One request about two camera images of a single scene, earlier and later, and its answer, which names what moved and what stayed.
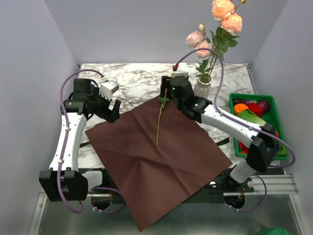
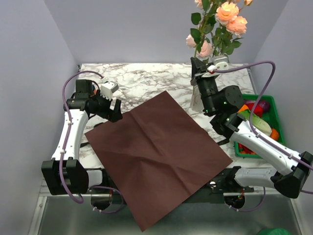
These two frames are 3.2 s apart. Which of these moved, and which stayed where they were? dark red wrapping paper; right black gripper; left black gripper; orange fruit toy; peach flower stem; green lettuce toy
Moved: peach flower stem; right black gripper
Stayed: green lettuce toy; left black gripper; dark red wrapping paper; orange fruit toy
